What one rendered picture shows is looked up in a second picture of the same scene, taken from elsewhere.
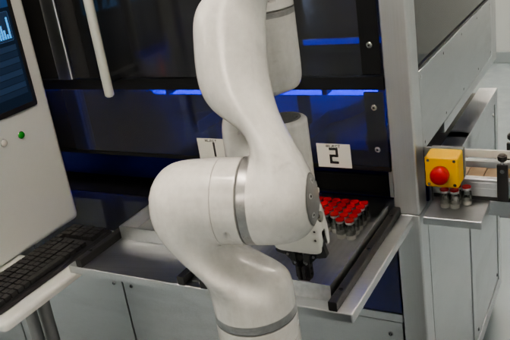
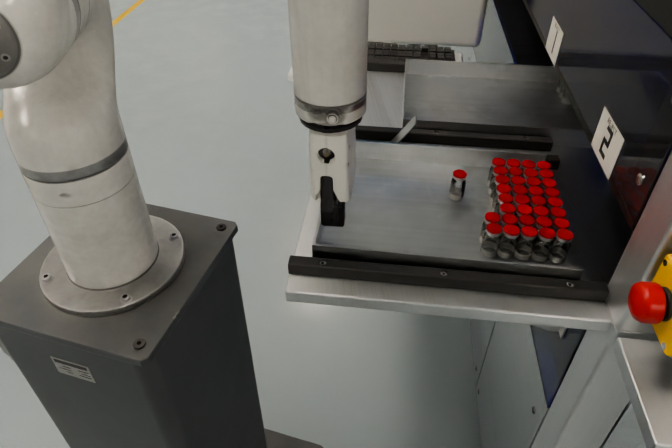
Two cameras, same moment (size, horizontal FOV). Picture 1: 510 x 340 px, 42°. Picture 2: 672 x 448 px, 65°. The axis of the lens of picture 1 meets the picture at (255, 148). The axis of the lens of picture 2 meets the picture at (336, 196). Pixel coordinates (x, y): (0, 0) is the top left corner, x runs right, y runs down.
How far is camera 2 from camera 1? 1.09 m
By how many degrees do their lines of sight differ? 59
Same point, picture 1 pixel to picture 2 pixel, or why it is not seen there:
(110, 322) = not seen: hidden behind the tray
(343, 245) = (463, 247)
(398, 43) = not seen: outside the picture
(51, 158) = not seen: outside the picture
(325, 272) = (383, 242)
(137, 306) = not seen: hidden behind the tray
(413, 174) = (645, 264)
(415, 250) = (589, 364)
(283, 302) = (23, 153)
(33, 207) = (428, 8)
